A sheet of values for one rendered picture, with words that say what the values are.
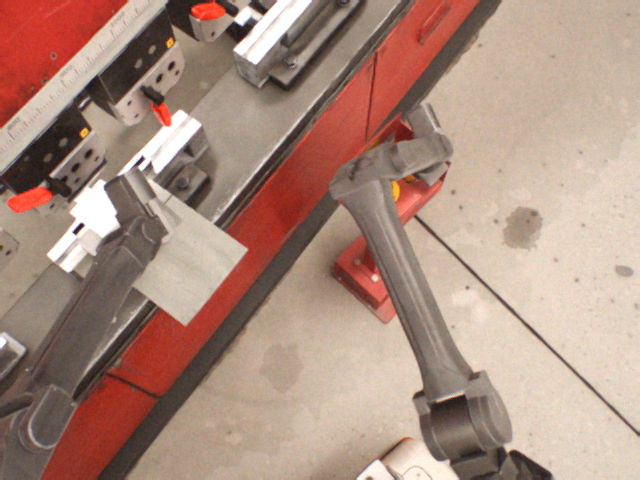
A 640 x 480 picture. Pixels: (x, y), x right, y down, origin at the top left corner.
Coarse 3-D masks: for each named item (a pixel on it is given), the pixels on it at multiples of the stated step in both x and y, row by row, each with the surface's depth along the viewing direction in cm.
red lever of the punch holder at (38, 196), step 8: (48, 176) 102; (56, 184) 101; (64, 184) 102; (24, 192) 97; (32, 192) 98; (40, 192) 98; (48, 192) 99; (56, 192) 101; (64, 192) 101; (16, 200) 95; (24, 200) 96; (32, 200) 97; (40, 200) 98; (48, 200) 99; (16, 208) 95; (24, 208) 96
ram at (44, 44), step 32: (0, 0) 77; (32, 0) 80; (64, 0) 85; (96, 0) 89; (128, 0) 95; (160, 0) 101; (0, 32) 79; (32, 32) 83; (64, 32) 88; (96, 32) 93; (128, 32) 99; (0, 64) 82; (32, 64) 87; (64, 64) 92; (96, 64) 97; (0, 96) 85; (32, 96) 90; (64, 96) 95; (0, 128) 89; (32, 128) 94; (0, 160) 92
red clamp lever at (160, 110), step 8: (144, 88) 109; (152, 88) 108; (152, 96) 108; (160, 96) 108; (152, 104) 111; (160, 104) 110; (160, 112) 112; (168, 112) 114; (160, 120) 115; (168, 120) 115
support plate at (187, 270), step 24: (192, 216) 128; (96, 240) 127; (192, 240) 126; (216, 240) 126; (168, 264) 125; (192, 264) 125; (216, 264) 125; (144, 288) 124; (168, 288) 124; (192, 288) 124; (216, 288) 124; (168, 312) 122; (192, 312) 122
